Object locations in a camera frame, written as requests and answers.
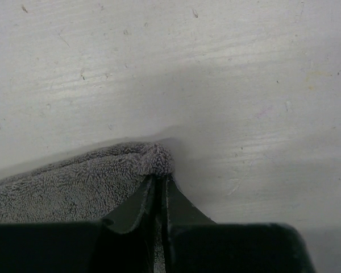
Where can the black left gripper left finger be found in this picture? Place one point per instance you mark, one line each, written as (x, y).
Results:
(121, 241)

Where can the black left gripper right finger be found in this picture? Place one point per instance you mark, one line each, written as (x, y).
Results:
(192, 242)

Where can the grey terry towel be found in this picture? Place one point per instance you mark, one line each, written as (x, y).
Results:
(84, 187)

